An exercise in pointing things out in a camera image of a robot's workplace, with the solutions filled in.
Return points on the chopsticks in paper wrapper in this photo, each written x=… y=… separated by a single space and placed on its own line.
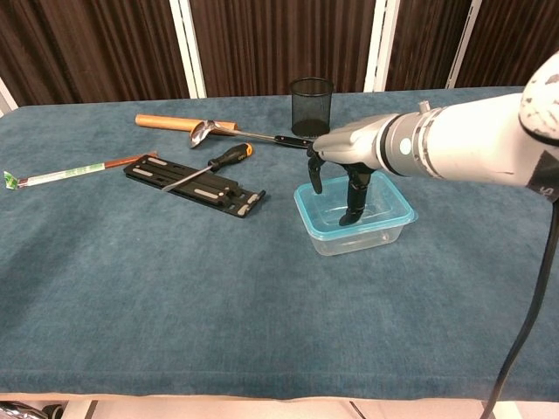
x=65 y=173

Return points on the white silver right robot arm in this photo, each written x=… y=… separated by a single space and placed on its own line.
x=471 y=139

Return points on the clear plastic container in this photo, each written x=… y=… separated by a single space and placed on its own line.
x=349 y=246

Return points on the blue plastic lid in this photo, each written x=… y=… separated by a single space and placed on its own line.
x=314 y=211

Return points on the wooden rolling pin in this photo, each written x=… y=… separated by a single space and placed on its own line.
x=161 y=121

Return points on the blue table cloth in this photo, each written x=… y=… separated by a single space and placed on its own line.
x=174 y=283

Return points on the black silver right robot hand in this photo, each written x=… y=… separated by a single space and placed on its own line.
x=354 y=142

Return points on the black mesh pen cup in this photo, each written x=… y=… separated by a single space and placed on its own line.
x=311 y=109

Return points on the black orange screwdriver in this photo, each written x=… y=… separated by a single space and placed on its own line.
x=231 y=155

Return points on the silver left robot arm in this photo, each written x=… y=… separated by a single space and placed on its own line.
x=17 y=411

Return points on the brown screen panel white frame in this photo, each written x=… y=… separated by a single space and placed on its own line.
x=6 y=98
x=284 y=39
x=502 y=39
x=428 y=39
x=87 y=43

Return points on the black flat mounting plate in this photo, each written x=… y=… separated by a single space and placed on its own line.
x=148 y=168

